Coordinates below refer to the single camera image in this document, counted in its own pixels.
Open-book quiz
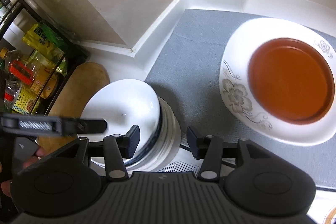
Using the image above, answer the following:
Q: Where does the yellow green snack bag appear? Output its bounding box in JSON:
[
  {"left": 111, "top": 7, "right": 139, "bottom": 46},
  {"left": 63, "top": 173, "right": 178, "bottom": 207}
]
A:
[{"left": 22, "top": 23, "right": 68, "bottom": 75}]

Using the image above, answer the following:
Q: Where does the person's left hand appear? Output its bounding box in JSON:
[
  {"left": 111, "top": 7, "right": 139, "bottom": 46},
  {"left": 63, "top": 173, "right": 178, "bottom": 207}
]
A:
[{"left": 1, "top": 147, "right": 48, "bottom": 197}]

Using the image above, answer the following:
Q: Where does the white floral square plate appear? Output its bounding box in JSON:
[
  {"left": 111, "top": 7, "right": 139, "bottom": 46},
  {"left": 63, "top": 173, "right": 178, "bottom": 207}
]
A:
[{"left": 219, "top": 18, "right": 335, "bottom": 146}]

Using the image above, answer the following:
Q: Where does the grey table mat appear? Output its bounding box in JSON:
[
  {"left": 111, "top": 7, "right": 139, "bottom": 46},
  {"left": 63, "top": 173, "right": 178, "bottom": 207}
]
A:
[{"left": 146, "top": 9, "right": 335, "bottom": 188}]

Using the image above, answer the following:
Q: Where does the yellow seasoning box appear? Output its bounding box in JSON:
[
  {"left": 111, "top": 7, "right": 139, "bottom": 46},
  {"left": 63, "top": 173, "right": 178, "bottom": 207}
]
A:
[{"left": 12, "top": 86, "right": 41, "bottom": 115}]

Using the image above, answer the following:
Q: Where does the wooden cutting board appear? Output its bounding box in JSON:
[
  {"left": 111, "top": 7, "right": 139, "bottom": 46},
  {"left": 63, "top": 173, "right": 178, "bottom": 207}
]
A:
[{"left": 35, "top": 62, "right": 111, "bottom": 151}]

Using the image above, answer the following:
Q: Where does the black metal rack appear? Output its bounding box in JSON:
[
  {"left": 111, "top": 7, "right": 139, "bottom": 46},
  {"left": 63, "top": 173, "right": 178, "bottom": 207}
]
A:
[{"left": 1, "top": 0, "right": 89, "bottom": 115}]

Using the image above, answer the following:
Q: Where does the white bowl blue rim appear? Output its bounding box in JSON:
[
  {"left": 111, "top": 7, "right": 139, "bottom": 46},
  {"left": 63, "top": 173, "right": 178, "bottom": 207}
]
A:
[{"left": 124, "top": 97, "right": 164, "bottom": 172}]

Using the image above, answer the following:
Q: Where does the cooking oil bottle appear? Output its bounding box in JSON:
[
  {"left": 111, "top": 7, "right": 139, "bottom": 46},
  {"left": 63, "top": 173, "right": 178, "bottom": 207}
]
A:
[{"left": 1, "top": 47, "right": 58, "bottom": 99}]

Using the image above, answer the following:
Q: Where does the brown round plate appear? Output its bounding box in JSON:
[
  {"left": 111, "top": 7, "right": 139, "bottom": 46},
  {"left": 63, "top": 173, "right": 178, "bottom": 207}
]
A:
[{"left": 248, "top": 38, "right": 335, "bottom": 124}]

